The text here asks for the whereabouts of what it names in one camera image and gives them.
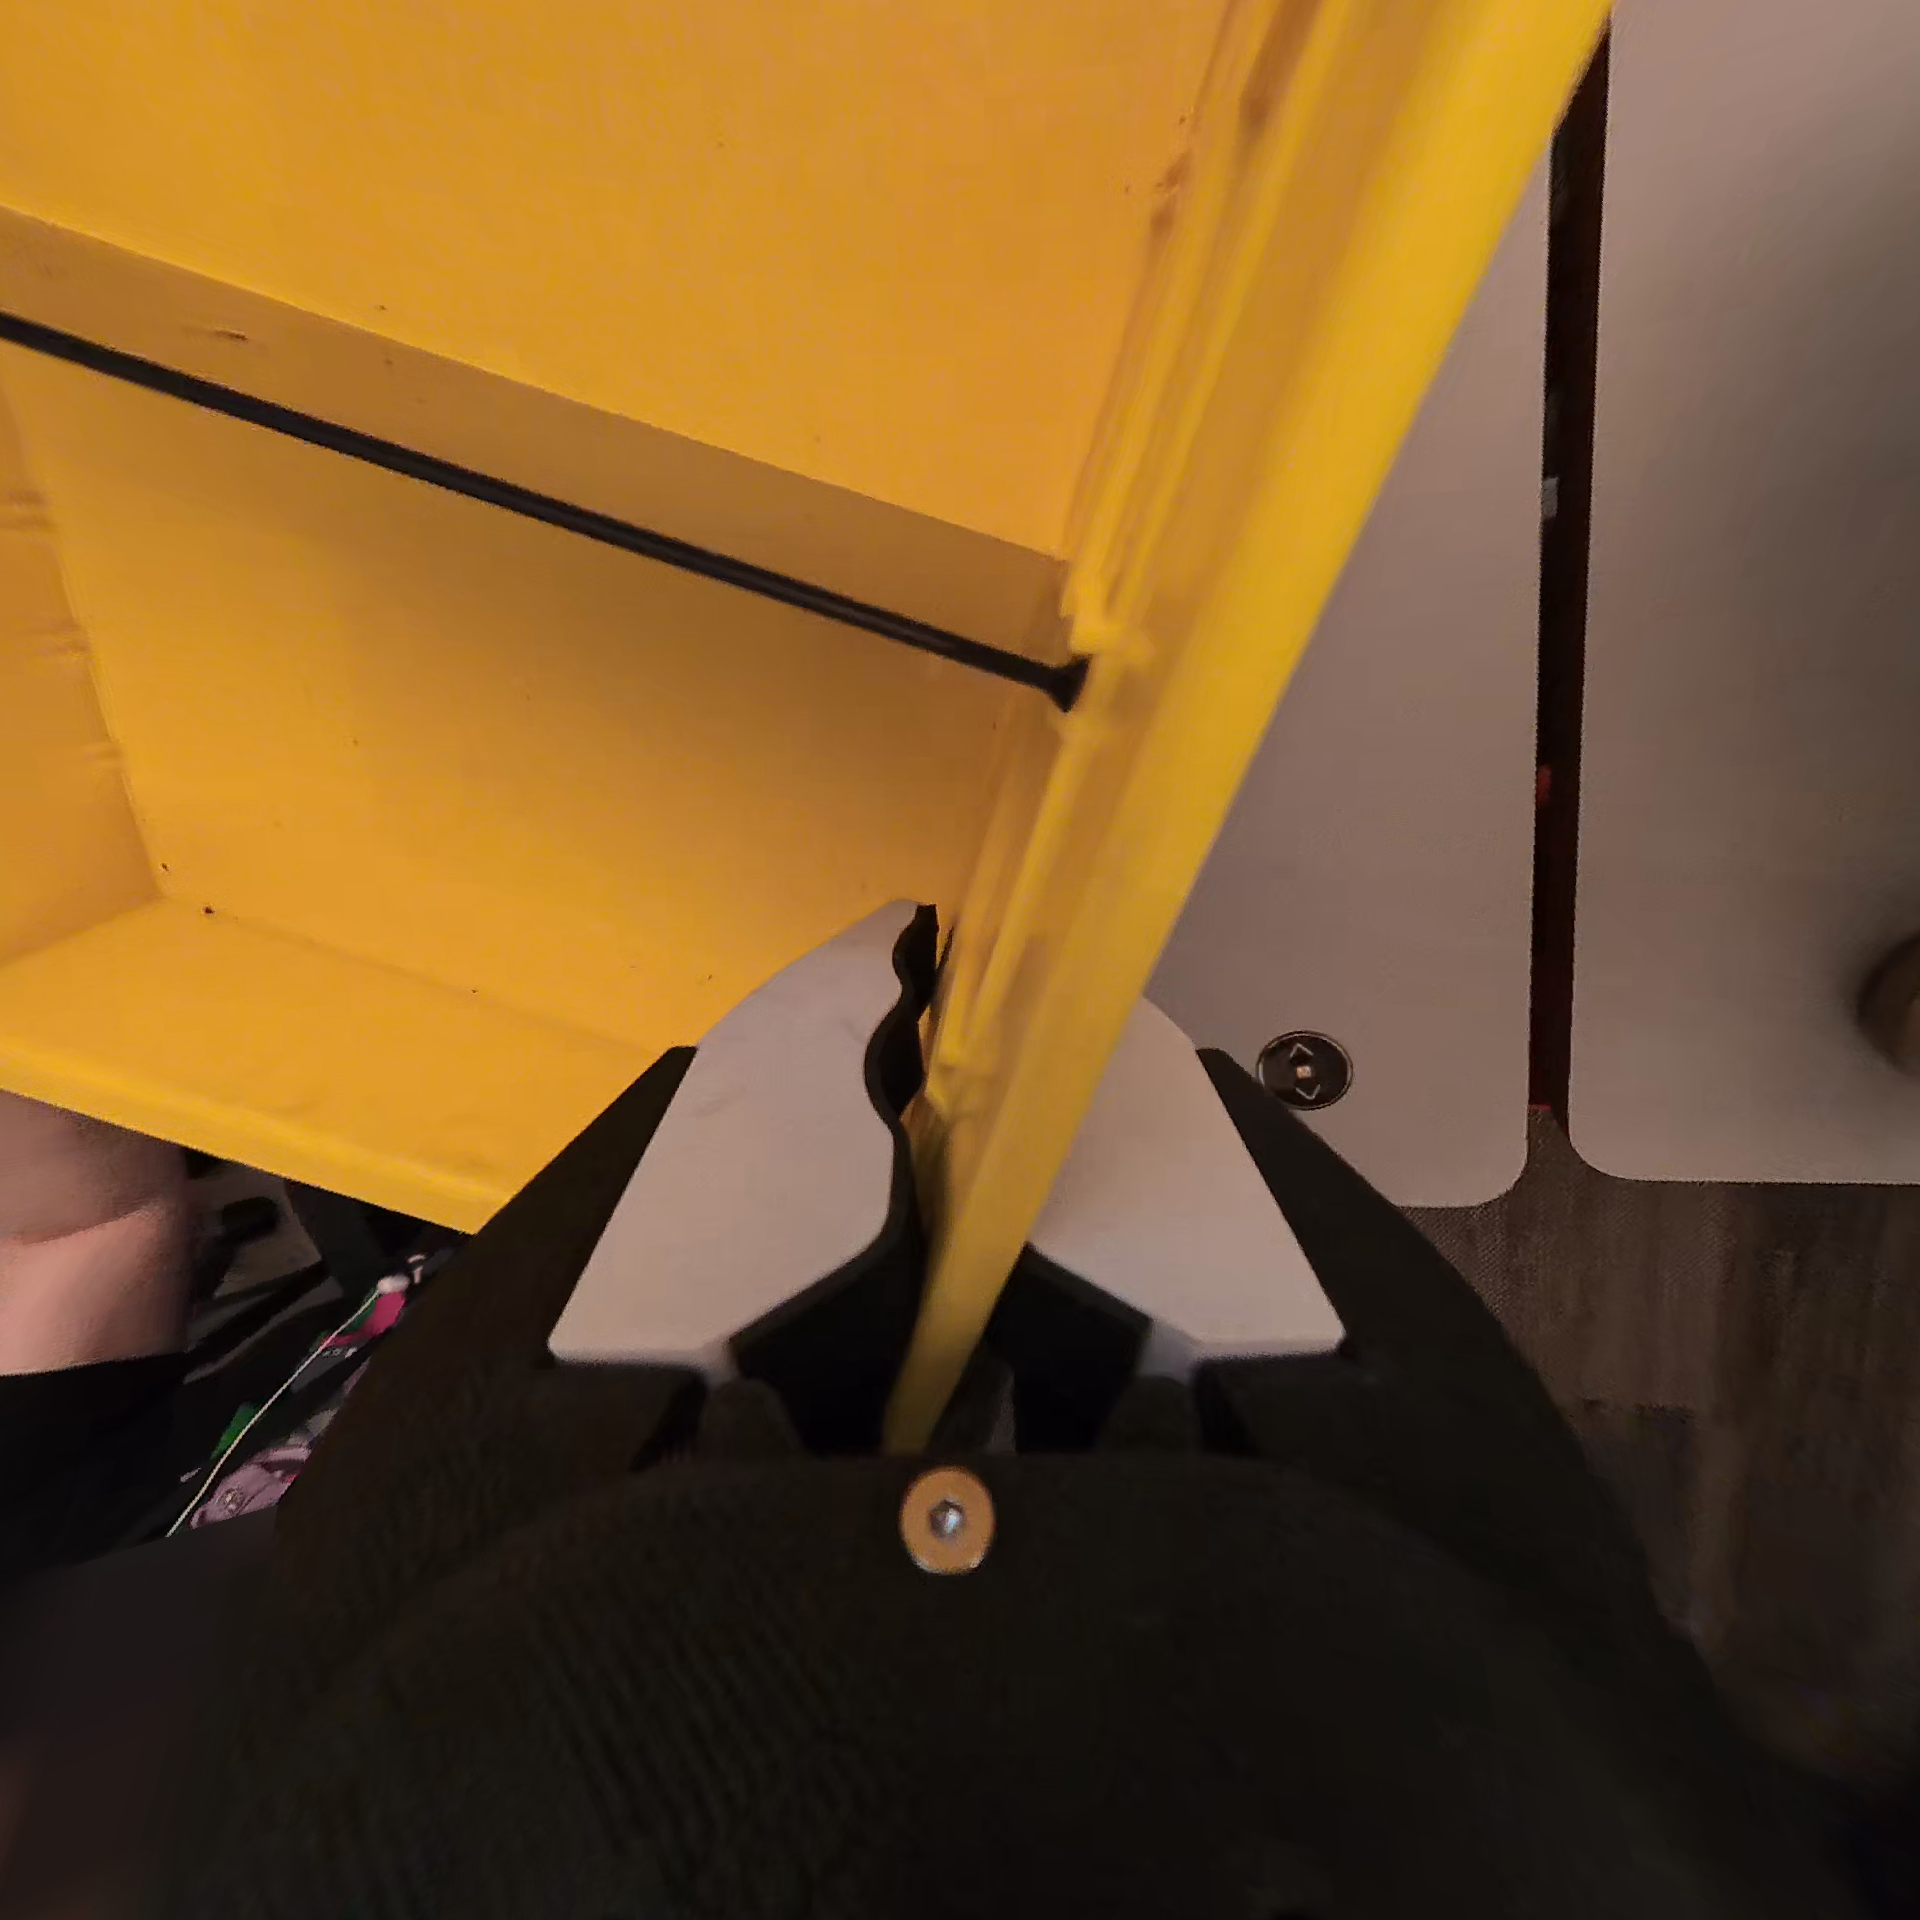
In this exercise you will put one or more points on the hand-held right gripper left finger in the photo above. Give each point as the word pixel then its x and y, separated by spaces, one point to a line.
pixel 720 1200

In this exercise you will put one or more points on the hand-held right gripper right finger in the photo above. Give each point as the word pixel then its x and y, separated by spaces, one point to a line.
pixel 1200 1200

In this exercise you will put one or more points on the yellow plastic storage bin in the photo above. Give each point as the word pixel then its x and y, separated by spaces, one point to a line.
pixel 525 750

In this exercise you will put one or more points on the person's left forearm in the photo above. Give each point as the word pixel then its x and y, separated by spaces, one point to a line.
pixel 84 1230

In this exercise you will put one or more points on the round desk control button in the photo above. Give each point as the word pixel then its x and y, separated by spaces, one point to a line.
pixel 1307 1070

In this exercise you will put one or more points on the person's floral pants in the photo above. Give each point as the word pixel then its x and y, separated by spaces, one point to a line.
pixel 317 1349

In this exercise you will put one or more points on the black bin divider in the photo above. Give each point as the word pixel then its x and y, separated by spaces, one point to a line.
pixel 599 528

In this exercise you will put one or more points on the person's black shirt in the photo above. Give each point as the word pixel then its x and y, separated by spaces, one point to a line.
pixel 77 1454

